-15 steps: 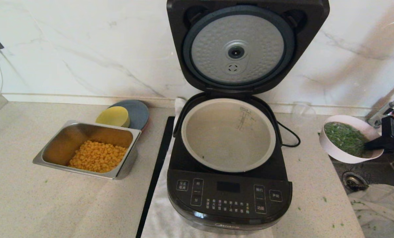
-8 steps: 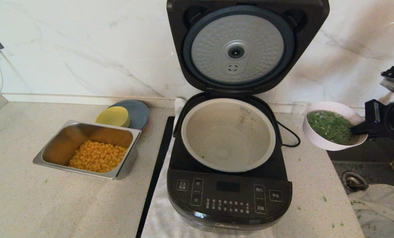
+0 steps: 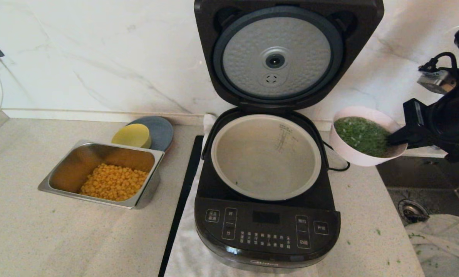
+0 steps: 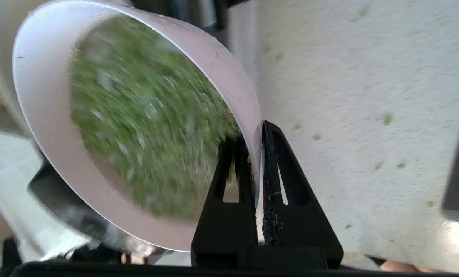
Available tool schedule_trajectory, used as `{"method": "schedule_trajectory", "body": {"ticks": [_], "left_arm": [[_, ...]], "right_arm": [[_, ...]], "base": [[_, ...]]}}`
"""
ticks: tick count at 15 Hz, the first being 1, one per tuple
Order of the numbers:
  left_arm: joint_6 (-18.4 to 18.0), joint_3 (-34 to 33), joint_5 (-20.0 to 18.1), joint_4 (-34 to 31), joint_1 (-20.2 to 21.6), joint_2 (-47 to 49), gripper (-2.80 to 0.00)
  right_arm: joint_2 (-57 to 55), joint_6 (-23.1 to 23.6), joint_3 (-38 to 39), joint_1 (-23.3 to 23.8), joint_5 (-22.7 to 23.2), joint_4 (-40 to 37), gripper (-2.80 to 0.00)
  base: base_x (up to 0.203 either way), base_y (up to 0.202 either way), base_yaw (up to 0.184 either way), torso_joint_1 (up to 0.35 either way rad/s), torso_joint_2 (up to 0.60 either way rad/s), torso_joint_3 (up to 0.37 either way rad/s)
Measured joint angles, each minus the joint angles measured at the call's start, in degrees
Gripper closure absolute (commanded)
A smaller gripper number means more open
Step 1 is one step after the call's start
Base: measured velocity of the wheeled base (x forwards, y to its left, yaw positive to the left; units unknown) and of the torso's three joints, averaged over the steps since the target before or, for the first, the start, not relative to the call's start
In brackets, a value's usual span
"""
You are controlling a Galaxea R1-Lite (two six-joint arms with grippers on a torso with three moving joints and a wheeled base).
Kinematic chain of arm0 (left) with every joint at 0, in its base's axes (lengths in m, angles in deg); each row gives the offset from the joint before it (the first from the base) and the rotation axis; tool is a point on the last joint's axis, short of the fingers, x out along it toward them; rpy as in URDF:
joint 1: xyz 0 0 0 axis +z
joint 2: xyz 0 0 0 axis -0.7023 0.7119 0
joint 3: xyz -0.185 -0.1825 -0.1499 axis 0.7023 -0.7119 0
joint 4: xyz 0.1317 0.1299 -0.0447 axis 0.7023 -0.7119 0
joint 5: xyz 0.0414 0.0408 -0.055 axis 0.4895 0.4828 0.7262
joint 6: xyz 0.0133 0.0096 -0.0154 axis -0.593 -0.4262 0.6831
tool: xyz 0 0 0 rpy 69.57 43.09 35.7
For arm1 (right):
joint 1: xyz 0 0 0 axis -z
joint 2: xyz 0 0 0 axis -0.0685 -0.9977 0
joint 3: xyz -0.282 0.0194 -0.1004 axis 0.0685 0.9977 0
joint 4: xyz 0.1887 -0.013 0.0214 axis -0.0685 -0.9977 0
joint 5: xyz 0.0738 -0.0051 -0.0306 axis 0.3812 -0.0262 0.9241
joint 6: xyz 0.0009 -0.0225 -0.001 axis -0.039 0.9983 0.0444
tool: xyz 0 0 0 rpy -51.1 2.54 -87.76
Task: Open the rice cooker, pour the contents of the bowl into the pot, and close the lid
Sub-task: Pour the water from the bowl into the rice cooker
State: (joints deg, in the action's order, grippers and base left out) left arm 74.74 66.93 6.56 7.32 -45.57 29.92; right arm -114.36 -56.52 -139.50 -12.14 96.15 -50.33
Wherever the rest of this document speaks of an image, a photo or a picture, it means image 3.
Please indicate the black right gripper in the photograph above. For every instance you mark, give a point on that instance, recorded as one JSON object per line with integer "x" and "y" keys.
{"x": 412, "y": 115}

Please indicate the chopped green onions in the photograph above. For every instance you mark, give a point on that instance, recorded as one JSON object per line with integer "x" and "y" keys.
{"x": 362, "y": 134}

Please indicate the white round bowl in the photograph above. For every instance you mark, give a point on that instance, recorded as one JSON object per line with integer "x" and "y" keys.
{"x": 352, "y": 156}

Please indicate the black rice cooker lid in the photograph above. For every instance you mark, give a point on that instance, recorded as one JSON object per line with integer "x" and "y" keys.
{"x": 279, "y": 69}

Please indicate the grey inner cooking pot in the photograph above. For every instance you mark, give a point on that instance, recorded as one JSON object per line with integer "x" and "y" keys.
{"x": 264, "y": 165}

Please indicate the black rice cooker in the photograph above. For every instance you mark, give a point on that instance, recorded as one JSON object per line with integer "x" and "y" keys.
{"x": 268, "y": 231}

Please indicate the white towel under cooker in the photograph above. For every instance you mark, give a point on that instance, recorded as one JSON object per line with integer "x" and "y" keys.
{"x": 183, "y": 254}

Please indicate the small yellow bowl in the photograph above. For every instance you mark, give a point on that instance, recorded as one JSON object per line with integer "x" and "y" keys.
{"x": 131, "y": 135}

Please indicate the stainless steel sink basin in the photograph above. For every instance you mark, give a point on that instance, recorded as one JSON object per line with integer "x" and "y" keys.
{"x": 418, "y": 181}

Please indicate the round metal sink drain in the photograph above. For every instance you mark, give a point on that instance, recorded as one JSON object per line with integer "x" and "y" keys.
{"x": 412, "y": 211}

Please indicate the crumpled white dish cloth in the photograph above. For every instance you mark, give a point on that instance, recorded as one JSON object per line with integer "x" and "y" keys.
{"x": 445, "y": 246}

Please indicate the long black flat strip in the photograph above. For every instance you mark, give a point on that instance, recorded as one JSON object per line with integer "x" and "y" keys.
{"x": 183, "y": 192}

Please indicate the grey-blue round plate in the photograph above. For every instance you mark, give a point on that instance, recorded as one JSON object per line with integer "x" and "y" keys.
{"x": 162, "y": 132}

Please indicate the yellow corn kernels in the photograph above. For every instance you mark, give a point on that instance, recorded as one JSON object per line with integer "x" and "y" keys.
{"x": 114, "y": 182}

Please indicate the rectangular stainless steel tray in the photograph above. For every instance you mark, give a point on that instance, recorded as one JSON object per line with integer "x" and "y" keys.
{"x": 73, "y": 165}

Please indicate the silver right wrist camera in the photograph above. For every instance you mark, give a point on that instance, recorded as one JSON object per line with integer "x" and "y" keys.
{"x": 437, "y": 81}

